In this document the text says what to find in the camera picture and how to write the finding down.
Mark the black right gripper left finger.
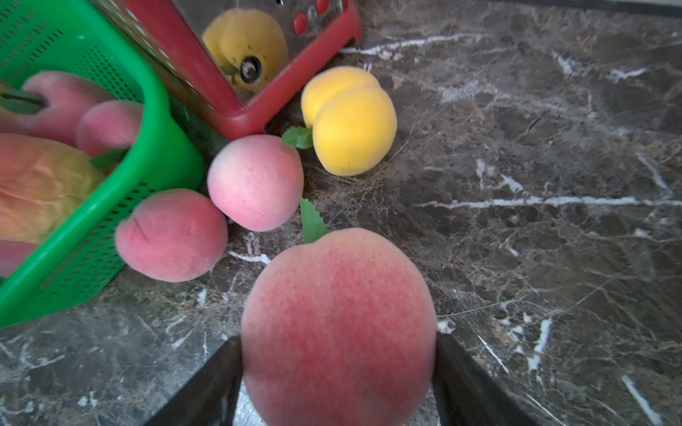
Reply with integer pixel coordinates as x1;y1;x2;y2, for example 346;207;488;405
146;337;243;426

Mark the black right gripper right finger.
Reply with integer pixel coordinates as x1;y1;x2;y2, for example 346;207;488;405
432;332;537;426

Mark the pink peach cluster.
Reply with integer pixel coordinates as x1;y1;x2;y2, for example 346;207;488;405
207;135;304;232
115;189;228;283
241;200;437;425

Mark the green plastic basket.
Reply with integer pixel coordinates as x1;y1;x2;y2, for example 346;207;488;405
1;1;204;328

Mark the orange pink peach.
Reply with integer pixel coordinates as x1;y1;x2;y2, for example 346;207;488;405
1;133;106;244

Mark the pink peach front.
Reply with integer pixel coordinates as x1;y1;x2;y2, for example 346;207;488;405
76;100;145;157

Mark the yellow peach by toaster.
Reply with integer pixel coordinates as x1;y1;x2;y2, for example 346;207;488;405
282;67;397;177

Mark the red polka dot toaster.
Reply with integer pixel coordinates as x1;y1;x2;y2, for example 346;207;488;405
94;1;362;140

